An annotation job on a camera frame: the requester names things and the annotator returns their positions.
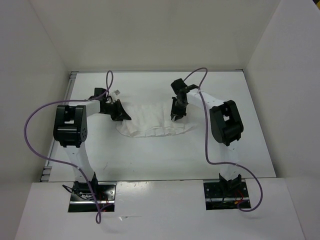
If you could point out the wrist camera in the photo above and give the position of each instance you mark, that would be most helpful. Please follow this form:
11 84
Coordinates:
179 86
103 94

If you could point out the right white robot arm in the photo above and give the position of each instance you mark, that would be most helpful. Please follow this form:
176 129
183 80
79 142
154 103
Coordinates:
223 120

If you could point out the white pleated skirt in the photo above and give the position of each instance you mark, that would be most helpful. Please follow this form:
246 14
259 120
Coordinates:
152 120

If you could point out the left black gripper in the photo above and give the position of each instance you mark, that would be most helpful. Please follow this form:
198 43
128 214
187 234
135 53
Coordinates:
120 114

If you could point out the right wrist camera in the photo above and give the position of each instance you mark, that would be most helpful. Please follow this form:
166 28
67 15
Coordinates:
179 86

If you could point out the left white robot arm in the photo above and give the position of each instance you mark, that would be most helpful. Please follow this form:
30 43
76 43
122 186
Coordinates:
71 131

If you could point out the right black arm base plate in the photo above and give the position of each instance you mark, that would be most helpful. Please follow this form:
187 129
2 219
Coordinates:
218 199

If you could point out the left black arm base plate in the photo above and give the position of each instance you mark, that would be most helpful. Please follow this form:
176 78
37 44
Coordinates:
82 200

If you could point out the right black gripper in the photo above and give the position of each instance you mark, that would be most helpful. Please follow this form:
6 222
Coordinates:
179 114

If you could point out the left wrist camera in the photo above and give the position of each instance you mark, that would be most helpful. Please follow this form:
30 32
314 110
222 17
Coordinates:
103 94

